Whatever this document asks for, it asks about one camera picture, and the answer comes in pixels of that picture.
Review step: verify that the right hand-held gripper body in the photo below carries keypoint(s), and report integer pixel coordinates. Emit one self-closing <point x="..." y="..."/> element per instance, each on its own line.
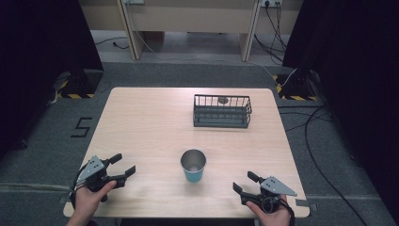
<point x="273" y="188"/>

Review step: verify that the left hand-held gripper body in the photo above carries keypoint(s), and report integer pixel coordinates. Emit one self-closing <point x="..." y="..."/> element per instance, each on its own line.
<point x="94" y="171"/>

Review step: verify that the blue cup with metal inside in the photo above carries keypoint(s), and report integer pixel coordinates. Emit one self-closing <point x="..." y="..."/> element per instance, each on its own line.
<point x="193" y="175"/>

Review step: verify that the person's right hand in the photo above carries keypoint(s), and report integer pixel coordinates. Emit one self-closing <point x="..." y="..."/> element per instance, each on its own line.
<point x="276" y="218"/>

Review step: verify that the person's left hand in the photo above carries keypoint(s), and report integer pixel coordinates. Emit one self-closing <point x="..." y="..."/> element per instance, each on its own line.
<point x="86" y="202"/>

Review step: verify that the yellow black hazard tape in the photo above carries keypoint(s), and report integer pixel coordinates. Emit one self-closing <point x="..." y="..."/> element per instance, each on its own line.
<point x="76" y="96"/>
<point x="296" y="98"/>

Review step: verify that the small grey round object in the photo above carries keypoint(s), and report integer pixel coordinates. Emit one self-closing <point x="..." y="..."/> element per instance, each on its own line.
<point x="223" y="100"/>

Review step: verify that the black stand base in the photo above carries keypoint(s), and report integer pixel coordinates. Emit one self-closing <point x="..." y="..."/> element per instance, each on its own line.
<point x="84" y="81"/>
<point x="298" y="84"/>

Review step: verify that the black curtain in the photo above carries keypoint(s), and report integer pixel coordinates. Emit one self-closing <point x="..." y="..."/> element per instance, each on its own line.
<point x="354" y="78"/>
<point x="37" y="62"/>

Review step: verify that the beige desk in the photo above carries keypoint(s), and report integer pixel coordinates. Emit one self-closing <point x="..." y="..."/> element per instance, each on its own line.
<point x="188" y="17"/>

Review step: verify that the white wall socket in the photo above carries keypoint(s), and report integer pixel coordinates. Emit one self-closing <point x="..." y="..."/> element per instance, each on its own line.
<point x="271" y="3"/>

